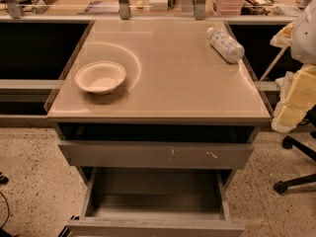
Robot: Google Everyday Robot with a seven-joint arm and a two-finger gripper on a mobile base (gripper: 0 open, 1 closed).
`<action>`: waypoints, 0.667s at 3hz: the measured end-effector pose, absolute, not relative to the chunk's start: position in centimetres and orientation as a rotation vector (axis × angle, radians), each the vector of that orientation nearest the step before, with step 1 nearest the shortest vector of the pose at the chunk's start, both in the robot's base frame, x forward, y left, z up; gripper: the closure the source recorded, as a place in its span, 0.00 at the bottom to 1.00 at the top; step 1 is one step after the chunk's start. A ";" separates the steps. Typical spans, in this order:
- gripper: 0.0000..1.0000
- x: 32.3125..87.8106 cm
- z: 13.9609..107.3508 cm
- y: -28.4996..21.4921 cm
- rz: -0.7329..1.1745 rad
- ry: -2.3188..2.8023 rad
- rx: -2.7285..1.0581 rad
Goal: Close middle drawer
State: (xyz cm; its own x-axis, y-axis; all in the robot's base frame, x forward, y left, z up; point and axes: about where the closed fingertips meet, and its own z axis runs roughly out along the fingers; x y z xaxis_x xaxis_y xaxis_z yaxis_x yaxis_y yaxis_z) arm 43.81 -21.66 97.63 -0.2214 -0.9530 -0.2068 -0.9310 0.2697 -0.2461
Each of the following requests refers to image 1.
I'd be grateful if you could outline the black office chair base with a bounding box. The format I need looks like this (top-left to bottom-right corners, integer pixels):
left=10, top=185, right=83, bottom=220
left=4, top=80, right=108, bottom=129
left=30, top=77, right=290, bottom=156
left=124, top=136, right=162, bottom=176
left=273, top=134, right=316, bottom=196

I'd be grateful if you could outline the white paper bowl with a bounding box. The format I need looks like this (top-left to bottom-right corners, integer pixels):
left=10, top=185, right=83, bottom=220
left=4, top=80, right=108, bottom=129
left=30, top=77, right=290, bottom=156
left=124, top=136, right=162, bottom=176
left=75, top=61, right=126, bottom=95

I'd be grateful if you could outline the white stick with black tip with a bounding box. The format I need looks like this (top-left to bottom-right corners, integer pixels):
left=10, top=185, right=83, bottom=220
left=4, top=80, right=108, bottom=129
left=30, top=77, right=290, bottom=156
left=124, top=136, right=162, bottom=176
left=259, top=47, right=287, bottom=82

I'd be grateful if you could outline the black floor cable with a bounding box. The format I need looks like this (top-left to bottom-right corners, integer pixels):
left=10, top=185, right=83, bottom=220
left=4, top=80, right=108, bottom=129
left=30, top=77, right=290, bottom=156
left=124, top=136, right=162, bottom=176
left=0, top=171, right=12, bottom=237

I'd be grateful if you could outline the closed grey top drawer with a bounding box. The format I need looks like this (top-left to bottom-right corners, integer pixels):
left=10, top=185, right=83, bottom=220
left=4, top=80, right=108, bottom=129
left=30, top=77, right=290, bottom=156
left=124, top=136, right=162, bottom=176
left=58, top=140, right=254, bottom=169

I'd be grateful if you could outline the grey drawer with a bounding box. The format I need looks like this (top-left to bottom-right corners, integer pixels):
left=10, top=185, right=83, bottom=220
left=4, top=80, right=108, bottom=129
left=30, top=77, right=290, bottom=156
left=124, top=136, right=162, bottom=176
left=67, top=168, right=244, bottom=237
left=58, top=140, right=254, bottom=169

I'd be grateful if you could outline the purple booklet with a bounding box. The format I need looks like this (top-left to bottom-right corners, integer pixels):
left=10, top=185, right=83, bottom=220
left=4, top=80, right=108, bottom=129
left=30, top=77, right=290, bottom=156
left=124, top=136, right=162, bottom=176
left=84, top=1, right=119, bottom=14

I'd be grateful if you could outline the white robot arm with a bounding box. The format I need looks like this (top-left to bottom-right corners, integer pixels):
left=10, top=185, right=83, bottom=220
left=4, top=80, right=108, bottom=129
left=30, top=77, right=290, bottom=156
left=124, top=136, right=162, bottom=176
left=271, top=0, right=316, bottom=132

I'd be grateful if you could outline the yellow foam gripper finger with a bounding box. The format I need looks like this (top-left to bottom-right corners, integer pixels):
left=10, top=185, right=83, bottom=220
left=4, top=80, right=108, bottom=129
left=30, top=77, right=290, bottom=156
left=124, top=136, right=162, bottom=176
left=272, top=64, right=316, bottom=133

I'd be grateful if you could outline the grey drawer cabinet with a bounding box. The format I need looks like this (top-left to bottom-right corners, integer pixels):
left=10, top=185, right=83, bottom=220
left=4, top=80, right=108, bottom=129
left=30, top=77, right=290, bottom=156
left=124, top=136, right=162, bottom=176
left=45, top=18, right=275, bottom=237

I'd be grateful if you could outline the clear plastic water bottle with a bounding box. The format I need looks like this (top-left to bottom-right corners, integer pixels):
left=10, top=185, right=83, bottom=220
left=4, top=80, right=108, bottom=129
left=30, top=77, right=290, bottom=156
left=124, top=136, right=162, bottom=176
left=207, top=28, right=245, bottom=64

